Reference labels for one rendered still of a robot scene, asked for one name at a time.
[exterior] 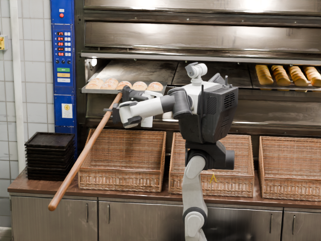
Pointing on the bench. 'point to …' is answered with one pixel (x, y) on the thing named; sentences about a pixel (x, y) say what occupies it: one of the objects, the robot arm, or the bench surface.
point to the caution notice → (67, 110)
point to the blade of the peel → (117, 89)
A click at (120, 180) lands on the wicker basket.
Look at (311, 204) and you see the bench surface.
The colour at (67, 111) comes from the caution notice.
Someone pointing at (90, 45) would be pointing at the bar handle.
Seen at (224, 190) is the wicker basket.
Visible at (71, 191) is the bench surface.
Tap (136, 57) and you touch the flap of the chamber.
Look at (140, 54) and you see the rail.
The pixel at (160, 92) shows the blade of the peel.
